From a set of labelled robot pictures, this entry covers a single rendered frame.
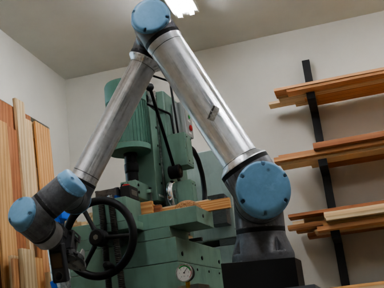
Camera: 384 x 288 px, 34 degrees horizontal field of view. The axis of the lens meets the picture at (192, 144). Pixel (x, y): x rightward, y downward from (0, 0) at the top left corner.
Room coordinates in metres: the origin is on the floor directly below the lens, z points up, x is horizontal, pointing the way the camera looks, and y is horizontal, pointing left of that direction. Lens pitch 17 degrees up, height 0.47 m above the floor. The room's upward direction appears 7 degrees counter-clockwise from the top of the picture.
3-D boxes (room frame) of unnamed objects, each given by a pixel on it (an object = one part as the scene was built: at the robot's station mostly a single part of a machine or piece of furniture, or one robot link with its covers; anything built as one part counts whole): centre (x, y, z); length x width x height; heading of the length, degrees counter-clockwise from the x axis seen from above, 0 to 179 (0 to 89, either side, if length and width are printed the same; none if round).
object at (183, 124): (2.74, 0.03, 1.40); 0.10 x 0.06 x 0.16; 163
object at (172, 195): (2.57, 0.10, 1.02); 0.12 x 0.03 x 0.12; 163
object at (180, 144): (2.64, 0.05, 1.22); 0.09 x 0.08 x 0.15; 163
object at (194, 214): (2.37, 0.28, 0.87); 0.61 x 0.30 x 0.06; 73
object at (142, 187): (2.50, 0.25, 1.03); 0.14 x 0.07 x 0.09; 163
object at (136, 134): (2.48, 0.26, 1.35); 0.18 x 0.18 x 0.31
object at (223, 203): (2.44, 0.15, 0.92); 0.56 x 0.02 x 0.04; 73
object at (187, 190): (2.61, 0.05, 1.02); 0.09 x 0.07 x 0.12; 73
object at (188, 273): (2.20, 0.07, 0.65); 0.06 x 0.04 x 0.08; 73
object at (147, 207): (2.41, 0.27, 0.93); 0.20 x 0.02 x 0.07; 73
